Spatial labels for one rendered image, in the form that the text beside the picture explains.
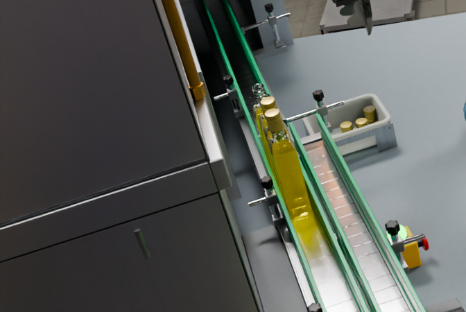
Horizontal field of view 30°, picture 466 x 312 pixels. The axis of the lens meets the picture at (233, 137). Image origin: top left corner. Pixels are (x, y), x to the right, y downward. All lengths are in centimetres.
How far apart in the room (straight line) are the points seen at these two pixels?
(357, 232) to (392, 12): 281
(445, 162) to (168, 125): 116
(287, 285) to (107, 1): 87
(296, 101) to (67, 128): 152
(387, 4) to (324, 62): 186
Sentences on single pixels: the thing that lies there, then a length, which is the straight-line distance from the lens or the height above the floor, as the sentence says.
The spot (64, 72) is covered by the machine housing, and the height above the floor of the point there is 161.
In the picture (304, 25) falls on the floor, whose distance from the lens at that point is 503.
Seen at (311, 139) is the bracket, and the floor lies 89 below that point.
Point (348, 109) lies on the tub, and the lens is 254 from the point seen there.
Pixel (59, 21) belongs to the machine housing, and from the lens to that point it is 127.
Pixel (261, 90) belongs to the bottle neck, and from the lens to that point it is 208.
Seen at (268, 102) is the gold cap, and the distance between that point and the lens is 197.
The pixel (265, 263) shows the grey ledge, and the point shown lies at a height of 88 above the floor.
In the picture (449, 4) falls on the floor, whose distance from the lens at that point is 492.
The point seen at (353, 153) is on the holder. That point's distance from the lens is 243.
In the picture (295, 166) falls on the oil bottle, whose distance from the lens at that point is 198.
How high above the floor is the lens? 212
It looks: 31 degrees down
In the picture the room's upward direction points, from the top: 17 degrees counter-clockwise
